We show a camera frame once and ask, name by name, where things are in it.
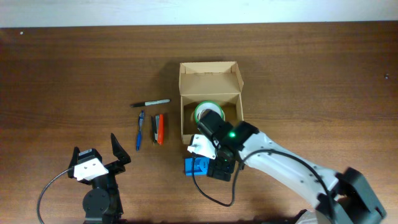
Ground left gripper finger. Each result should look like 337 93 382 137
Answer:
68 147 80 169
111 133 131 164

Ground blue plastic case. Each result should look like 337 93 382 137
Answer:
185 157 210 176

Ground white masking tape roll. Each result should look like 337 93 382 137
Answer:
190 110 198 123

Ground green tape roll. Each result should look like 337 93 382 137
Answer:
194 101 225 123

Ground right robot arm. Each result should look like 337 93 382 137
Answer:
197 109 387 224

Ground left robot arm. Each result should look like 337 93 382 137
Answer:
68 134 131 223

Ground blue ballpoint pen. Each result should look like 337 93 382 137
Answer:
136 110 144 152

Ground orange black stapler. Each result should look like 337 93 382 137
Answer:
151 114 164 145

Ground black permanent marker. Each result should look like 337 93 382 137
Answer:
130 99 170 108

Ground open cardboard box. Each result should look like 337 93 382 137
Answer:
179 62 244 144

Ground left camera black cable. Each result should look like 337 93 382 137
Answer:
36 167 75 224

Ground camera black cable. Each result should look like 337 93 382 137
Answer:
36 167 75 224
191 149 332 208

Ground right camera black cable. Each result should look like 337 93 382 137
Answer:
191 149 332 208

